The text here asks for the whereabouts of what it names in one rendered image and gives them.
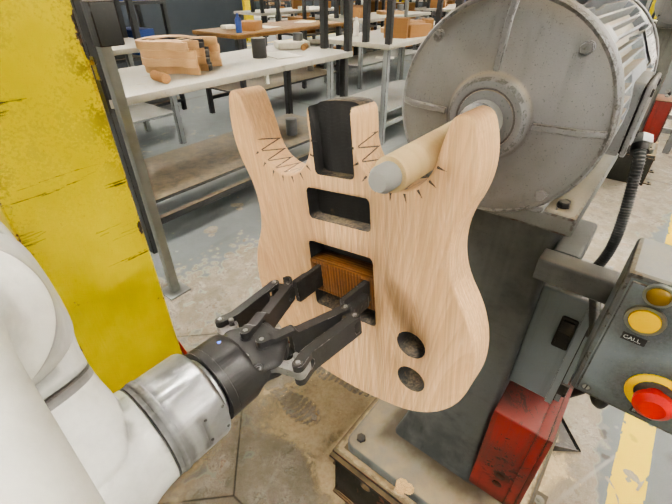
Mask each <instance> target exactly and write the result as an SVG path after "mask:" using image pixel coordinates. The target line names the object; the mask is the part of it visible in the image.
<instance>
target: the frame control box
mask: <svg viewBox="0 0 672 504"><path fill-rule="evenodd" d="M651 284H664V285H667V286H669V287H671V288H672V245H668V244H665V243H661V242H658V241H654V240H651V239H647V238H640V239H638V240H637V242H636V244H635V246H634V248H633V250H632V252H631V254H630V256H629V258H628V260H627V262H626V264H625V266H624V268H623V270H622V272H621V274H620V276H619V278H618V280H617V282H616V284H615V286H614V288H613V289H612V291H611V293H610V295H609V297H608V299H607V301H606V303H605V305H604V307H603V309H602V311H601V313H600V302H597V301H595V300H592V299H589V298H588V301H589V337H588V339H587V341H586V343H585V345H584V348H583V350H582V353H581V356H580V358H579V361H578V363H577V366H576V368H575V371H574V374H573V376H572V379H571V386H573V387H574V388H576V389H578V390H580V391H582V392H584V393H586V394H588V395H589V396H590V400H591V403H592V404H593V405H594V406H595V407H596V408H597V409H603V408H605V407H607V406H608V405H611V406H613V407H615V408H617V409H619V410H621V411H623V412H625V413H627V414H629V415H632V416H634V417H636V418H638V419H640V420H642V421H644V422H646V423H648V424H650V425H652V426H654V427H656V428H658V429H660V430H662V431H664V432H666V433H669V434H671V435H672V419H670V420H667V421H655V420H651V419H648V418H646V417H644V416H642V415H640V414H639V413H638V412H637V411H636V410H635V409H634V408H633V406H632V403H631V400H632V396H633V394H634V393H635V392H636V391H638V390H641V389H647V388H656V389H659V390H661V391H662V392H663V393H664V394H665V395H667V396H668V397H670V398H671V399H672V306H670V307H668V308H655V307H652V306H650V305H648V304H647V303H646V302H645V301H644V299H643V298H642V292H643V290H644V289H645V287H647V286H648V285H651ZM635 310H648V311H651V312H653V313H655V314H657V315H658V316H659V317H660V318H661V320H662V326H661V328H660V329H659V330H658V331H656V332H654V333H641V332H638V331H636V330H634V329H633V328H632V327H631V326H630V324H629V322H628V317H629V314H630V313H631V312H633V311H635Z"/></svg>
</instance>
